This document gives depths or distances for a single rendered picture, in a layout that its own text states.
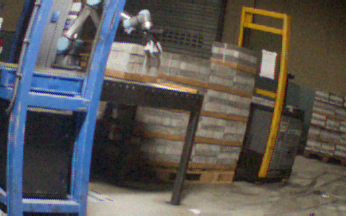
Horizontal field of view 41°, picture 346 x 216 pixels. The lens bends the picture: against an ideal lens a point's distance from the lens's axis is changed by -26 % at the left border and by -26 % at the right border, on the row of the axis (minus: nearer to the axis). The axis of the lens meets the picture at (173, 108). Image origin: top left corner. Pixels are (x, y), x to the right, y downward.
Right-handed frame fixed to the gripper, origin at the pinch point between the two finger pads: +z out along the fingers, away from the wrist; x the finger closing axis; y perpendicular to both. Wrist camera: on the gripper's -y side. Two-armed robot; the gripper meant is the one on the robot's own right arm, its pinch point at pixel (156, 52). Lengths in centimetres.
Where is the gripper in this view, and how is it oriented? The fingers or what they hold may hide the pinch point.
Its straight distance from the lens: 393.4
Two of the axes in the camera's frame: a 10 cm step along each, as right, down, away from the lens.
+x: -5.2, -0.6, -8.5
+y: -8.2, 3.2, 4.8
